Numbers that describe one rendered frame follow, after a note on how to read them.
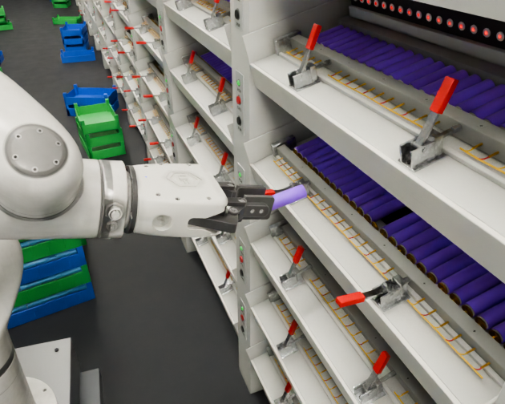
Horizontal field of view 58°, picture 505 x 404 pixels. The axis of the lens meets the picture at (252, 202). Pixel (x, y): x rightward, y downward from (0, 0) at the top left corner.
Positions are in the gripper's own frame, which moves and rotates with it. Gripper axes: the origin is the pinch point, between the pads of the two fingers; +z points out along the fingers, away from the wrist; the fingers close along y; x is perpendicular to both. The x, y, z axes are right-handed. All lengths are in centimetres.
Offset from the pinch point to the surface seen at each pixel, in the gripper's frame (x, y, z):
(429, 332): 7.1, -17.8, 17.7
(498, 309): 1.7, -20.5, 23.1
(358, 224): 3.8, 0.5, 18.6
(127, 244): 87, 116, 12
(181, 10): -11, 84, 11
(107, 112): 70, 229, 15
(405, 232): 2.0, -4.4, 22.6
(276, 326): 46, 22, 28
